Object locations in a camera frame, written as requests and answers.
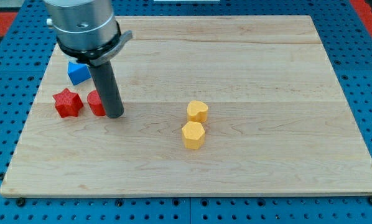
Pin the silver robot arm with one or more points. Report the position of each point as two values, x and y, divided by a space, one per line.
87 30

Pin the yellow hexagon block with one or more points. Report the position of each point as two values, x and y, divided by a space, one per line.
193 135

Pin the light wooden board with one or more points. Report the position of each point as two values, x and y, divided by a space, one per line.
278 123

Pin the red star block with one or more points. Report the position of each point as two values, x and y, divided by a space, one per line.
67 103

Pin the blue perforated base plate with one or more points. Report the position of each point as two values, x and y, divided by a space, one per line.
26 46

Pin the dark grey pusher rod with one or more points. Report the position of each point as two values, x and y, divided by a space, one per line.
108 91

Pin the red cylinder block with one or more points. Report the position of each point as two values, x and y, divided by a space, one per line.
96 106

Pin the yellow heart block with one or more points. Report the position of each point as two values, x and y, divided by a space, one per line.
197 111

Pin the blue cube block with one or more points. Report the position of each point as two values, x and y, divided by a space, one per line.
78 73

